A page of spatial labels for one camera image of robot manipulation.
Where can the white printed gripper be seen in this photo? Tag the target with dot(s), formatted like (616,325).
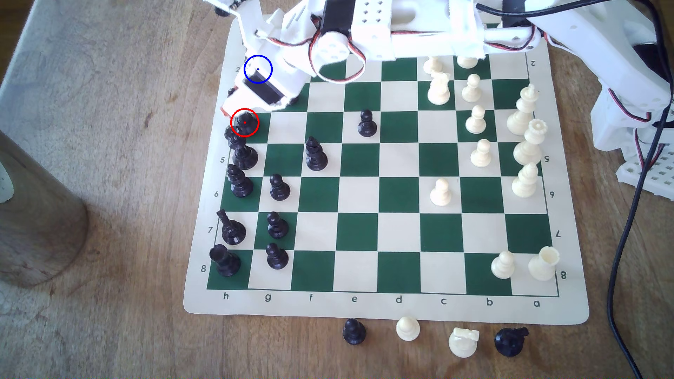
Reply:
(265,92)

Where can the black pawn circled red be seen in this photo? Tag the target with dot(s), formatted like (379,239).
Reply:
(245,123)

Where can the white printed robot arm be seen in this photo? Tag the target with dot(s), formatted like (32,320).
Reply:
(526,31)

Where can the black queen chess piece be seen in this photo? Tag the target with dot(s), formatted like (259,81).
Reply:
(243,155)

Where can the black bishop chess piece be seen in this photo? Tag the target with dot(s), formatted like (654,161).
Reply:
(316,155)
(240,184)

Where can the black pawn chess piece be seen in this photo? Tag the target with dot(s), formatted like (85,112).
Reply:
(277,226)
(276,257)
(279,188)
(354,332)
(367,125)

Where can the black knight chess piece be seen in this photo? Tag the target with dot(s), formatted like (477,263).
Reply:
(509,342)
(232,230)

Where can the black rook chess piece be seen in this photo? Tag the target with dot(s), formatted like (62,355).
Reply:
(225,261)

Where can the green and cream chess mat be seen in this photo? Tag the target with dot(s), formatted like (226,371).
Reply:
(379,221)

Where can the white knight chess piece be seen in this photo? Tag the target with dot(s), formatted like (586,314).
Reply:
(463,343)
(438,90)

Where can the white king chess piece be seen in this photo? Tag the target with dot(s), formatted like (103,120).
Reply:
(522,116)

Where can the white queen chess piece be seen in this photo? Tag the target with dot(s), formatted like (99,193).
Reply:
(529,147)

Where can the white bishop chess piece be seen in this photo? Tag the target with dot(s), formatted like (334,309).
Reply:
(525,181)

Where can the white rook chess piece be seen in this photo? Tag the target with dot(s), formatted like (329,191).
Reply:
(544,265)

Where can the stainless steel cup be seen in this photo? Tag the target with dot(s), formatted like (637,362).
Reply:
(37,226)

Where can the white plastic bracket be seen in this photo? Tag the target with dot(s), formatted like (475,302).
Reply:
(231,5)

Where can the white perforated base plate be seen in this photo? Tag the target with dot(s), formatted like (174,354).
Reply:
(650,171)

